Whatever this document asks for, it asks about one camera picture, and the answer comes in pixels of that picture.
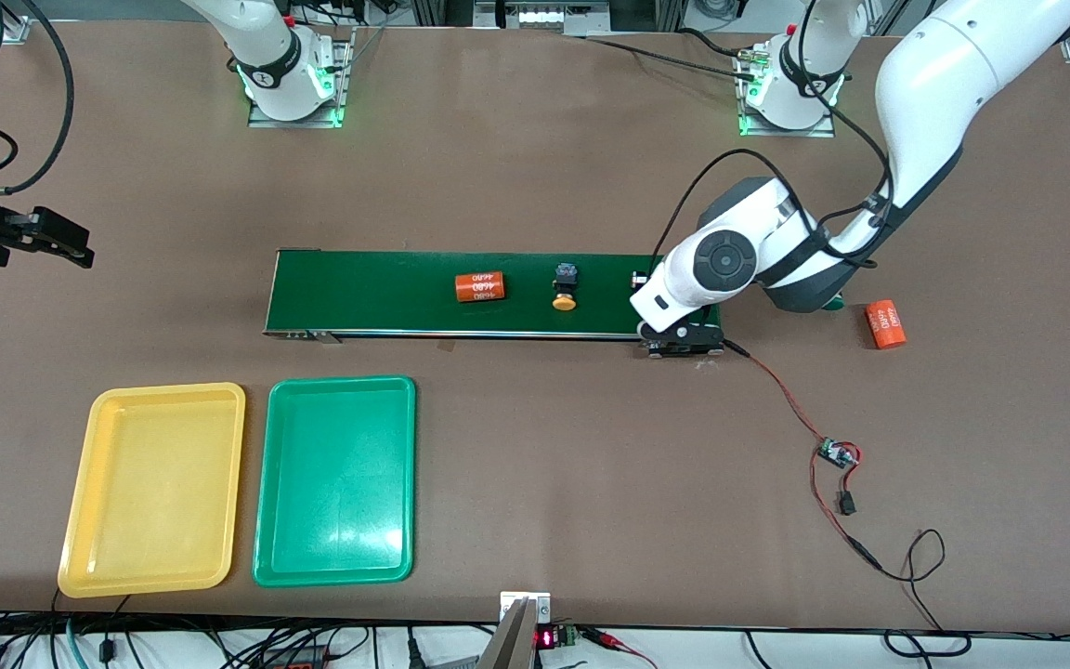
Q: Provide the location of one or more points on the grey metal bar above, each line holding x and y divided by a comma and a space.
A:
507, 646

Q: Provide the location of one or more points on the red digit display module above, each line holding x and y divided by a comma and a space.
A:
554, 637

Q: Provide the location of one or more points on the small green circuit board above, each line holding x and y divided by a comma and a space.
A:
837, 453

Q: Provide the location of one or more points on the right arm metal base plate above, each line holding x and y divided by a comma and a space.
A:
345, 84

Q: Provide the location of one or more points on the yellow plastic tray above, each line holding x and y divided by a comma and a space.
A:
154, 492

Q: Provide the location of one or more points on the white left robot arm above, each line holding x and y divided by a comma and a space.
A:
944, 84

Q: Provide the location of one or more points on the silver metal bracket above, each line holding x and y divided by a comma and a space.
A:
509, 599

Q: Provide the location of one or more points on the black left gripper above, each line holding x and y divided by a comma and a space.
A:
638, 286

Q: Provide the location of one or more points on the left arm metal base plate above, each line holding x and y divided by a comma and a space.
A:
823, 131

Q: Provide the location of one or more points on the yellow push button switch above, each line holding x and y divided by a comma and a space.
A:
565, 288

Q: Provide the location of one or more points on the red and black clip lead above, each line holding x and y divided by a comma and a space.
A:
614, 641

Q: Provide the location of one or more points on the green belt conveyor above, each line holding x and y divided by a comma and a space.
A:
386, 293

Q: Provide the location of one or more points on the green push button switch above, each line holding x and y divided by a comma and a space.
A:
838, 303

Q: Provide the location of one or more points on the white power strip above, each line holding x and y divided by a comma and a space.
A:
540, 14

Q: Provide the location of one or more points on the small black connector plug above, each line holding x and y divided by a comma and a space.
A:
846, 505

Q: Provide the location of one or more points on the green plastic tray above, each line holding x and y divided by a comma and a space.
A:
335, 483

